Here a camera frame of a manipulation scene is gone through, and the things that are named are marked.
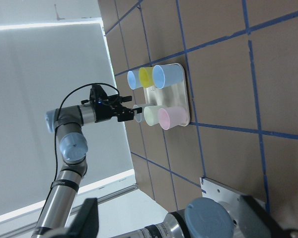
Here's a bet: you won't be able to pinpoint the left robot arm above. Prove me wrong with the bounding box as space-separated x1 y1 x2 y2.
32 96 135 238

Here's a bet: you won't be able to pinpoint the cream plastic tray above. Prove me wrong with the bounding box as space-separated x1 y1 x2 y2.
144 71 190 126

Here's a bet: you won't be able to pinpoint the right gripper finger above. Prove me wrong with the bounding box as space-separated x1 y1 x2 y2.
65 198 99 238

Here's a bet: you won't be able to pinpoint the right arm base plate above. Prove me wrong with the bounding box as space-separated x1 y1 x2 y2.
200 177 268 214

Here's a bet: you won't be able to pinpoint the pink cup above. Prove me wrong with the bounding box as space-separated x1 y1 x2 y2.
157 107 188 130

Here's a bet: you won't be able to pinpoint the light blue cup near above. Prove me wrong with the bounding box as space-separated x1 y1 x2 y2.
127 69 142 90

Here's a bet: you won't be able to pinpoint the light blue cup far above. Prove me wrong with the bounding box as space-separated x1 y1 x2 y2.
152 63 184 89

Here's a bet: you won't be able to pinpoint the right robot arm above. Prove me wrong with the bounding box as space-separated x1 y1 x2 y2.
121 195 298 238

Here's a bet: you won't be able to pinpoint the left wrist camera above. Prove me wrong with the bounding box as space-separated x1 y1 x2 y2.
81 84 109 106

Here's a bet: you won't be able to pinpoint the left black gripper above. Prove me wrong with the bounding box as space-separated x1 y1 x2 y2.
93 95 135 123

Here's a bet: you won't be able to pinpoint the cream white cup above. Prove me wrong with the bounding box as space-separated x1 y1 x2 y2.
144 105 166 126

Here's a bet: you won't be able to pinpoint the yellow cup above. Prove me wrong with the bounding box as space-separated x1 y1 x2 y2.
139 67 154 88

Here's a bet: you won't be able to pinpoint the light blue cup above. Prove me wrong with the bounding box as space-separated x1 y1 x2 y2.
127 69 142 90
152 63 184 89

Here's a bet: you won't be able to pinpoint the grey cup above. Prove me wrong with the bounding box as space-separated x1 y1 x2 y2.
133 104 145 123

